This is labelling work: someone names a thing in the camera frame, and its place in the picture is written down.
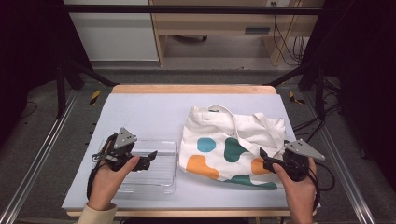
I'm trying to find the white tote bag coloured blobs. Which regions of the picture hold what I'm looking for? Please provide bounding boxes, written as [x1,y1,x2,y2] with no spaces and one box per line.
[178,105,288,190]

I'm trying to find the left hand-held gripper black cable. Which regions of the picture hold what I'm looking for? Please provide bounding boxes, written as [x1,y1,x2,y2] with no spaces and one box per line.
[86,136,110,201]

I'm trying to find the aluminium floor rail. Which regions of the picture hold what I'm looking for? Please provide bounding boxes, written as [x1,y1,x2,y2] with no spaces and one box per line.
[303,91,377,224]
[0,89,79,224]

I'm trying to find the pale blue table mat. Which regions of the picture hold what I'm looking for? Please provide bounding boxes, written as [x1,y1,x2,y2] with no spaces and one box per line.
[61,92,316,210]

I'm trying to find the hanging black cables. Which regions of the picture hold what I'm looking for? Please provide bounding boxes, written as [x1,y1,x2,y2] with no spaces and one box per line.
[272,1,310,67]

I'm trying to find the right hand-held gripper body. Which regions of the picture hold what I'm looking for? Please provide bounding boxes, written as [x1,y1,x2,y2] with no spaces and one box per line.
[281,138,327,183]

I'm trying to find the black metal stand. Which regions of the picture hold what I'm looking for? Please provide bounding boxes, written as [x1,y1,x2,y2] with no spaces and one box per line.
[263,59,327,121]
[55,59,120,119]

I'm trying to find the hand-held gripper black cable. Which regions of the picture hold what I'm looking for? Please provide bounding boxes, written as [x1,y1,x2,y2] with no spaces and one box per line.
[86,136,110,201]
[306,158,337,213]

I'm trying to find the black floor cables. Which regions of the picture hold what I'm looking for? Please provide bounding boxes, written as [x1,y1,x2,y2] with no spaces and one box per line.
[291,76,344,145]

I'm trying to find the right hand-held gripper black cable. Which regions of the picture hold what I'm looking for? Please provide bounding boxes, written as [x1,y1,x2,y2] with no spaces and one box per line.
[306,158,337,213]

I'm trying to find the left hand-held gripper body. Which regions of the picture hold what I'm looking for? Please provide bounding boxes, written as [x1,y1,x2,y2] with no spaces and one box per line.
[92,126,140,173]

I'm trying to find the person's right hand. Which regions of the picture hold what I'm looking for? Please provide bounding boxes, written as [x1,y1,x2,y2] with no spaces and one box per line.
[272,157,318,217]

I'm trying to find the white cabinet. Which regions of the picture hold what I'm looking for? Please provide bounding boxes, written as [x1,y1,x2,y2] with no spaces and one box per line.
[63,0,160,62]

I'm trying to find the clear plastic tray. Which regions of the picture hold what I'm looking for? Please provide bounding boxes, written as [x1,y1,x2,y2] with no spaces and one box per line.
[95,138,178,196]

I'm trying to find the thin black floor cable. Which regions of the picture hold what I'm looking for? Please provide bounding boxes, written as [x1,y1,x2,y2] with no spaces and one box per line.
[18,100,39,119]

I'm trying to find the yellow black floor tape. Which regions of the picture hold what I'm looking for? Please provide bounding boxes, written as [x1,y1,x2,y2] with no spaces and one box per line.
[89,89,103,106]
[288,91,306,105]

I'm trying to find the light wooden desk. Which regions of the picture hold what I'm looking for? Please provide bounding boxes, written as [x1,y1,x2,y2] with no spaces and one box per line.
[148,0,325,67]

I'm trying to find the person's left hand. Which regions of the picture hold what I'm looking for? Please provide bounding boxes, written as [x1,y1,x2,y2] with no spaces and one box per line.
[87,155,141,211]

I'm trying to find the black curtain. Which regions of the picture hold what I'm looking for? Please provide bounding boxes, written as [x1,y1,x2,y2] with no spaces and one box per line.
[0,0,93,147]
[298,0,396,190]

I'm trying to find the black horizontal frame bar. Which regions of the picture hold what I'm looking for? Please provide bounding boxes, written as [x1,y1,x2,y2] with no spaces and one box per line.
[61,4,325,16]

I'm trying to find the wooden table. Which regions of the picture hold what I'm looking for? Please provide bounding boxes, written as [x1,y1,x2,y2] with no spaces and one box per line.
[66,84,315,218]

